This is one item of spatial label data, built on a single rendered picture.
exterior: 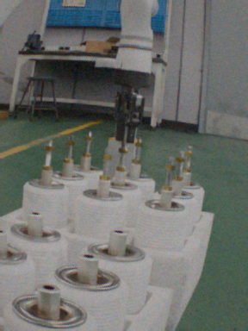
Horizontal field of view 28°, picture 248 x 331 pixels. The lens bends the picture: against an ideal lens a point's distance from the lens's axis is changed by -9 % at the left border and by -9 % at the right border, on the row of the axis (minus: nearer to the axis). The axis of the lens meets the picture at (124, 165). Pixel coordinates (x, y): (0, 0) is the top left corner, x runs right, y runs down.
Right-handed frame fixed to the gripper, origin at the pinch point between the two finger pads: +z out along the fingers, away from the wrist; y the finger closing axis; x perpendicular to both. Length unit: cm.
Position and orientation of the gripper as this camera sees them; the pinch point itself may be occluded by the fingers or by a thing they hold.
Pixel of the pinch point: (125, 137)
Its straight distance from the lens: 110.3
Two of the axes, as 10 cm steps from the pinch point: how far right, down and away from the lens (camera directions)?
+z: -1.1, 9.8, 1.6
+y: -2.6, -1.8, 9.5
